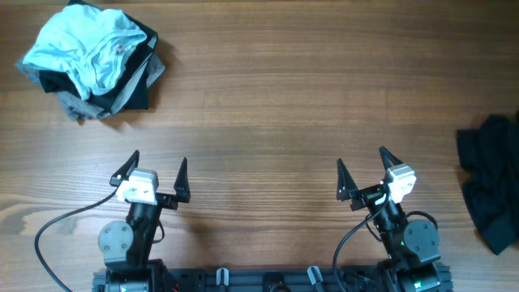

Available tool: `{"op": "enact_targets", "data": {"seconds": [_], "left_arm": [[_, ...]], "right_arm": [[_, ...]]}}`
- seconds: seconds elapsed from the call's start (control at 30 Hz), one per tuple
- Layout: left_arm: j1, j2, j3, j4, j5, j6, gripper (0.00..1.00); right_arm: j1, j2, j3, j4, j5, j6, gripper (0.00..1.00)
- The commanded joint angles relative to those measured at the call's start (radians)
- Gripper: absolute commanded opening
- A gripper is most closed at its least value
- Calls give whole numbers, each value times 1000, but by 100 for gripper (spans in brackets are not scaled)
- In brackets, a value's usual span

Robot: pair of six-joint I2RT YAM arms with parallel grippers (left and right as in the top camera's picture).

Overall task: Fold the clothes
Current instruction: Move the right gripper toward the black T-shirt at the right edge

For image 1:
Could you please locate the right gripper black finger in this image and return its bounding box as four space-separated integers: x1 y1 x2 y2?
379 146 403 170
337 158 358 201

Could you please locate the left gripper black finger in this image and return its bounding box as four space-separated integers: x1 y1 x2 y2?
109 150 139 187
174 157 191 204

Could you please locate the black t-shirt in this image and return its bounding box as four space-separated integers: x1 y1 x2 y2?
457 115 518 255

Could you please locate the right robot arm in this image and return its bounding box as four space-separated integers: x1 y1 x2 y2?
332 146 452 291

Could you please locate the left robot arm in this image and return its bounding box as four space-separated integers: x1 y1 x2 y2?
92 151 191 292

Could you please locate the black folded garment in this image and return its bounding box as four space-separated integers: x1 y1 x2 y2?
38 1 157 114

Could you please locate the light blue garment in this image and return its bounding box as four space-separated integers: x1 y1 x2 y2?
23 4 147 100

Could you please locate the right black cable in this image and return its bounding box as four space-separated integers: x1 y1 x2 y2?
332 192 440 292

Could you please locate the black cable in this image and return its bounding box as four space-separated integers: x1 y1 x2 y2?
33 187 121 292
332 192 440 292

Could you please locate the left black cable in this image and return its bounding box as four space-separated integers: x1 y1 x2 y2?
33 187 121 292

